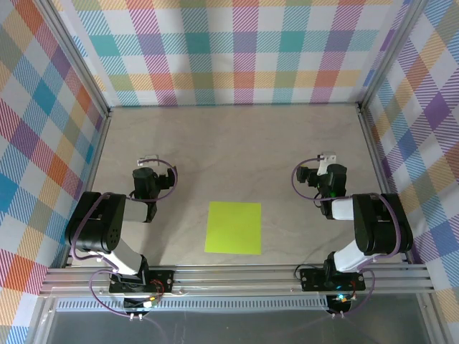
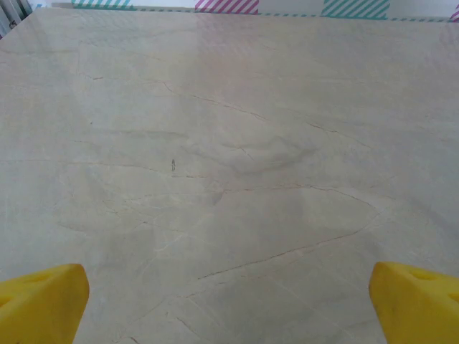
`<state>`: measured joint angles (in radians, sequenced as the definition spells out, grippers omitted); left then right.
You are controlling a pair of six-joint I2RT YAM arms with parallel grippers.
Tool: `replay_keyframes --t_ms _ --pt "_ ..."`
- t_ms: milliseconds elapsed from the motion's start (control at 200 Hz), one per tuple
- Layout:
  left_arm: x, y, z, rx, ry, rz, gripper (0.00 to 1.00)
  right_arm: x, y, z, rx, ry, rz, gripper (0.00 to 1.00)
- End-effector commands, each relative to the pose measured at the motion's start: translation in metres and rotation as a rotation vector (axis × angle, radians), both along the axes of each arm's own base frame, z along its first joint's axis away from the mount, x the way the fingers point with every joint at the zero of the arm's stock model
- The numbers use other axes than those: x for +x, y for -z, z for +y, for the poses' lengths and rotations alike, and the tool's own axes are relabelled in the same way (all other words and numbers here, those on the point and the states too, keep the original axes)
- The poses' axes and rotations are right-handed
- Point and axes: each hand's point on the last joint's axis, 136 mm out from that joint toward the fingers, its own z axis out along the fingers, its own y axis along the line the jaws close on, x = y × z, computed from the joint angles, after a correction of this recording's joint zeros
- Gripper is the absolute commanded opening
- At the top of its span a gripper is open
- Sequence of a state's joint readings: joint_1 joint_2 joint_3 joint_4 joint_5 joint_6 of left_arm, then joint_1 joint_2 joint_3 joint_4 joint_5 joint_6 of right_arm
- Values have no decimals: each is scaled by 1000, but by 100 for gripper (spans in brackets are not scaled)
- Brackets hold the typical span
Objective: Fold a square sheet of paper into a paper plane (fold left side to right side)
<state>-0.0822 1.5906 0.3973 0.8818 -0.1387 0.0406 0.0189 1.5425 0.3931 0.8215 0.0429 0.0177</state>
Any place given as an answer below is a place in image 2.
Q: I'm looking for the aluminium frame post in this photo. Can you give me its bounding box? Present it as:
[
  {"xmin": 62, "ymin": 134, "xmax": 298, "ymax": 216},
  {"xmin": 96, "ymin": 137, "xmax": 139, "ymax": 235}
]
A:
[{"xmin": 0, "ymin": 0, "xmax": 29, "ymax": 39}]

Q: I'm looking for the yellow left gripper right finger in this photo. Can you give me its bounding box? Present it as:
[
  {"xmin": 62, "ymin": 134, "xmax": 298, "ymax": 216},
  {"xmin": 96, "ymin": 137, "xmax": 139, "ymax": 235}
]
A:
[{"xmin": 369, "ymin": 261, "xmax": 459, "ymax": 344}]

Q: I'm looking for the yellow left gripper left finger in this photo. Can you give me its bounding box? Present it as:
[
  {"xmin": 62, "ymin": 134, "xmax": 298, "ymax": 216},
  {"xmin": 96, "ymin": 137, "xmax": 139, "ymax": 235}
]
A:
[{"xmin": 0, "ymin": 263, "xmax": 90, "ymax": 344}]

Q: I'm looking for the plaid backdrop panel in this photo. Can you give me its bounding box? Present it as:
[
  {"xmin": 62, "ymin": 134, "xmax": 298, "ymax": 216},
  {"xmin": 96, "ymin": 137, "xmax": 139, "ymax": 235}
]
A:
[{"xmin": 28, "ymin": 0, "xmax": 459, "ymax": 23}]

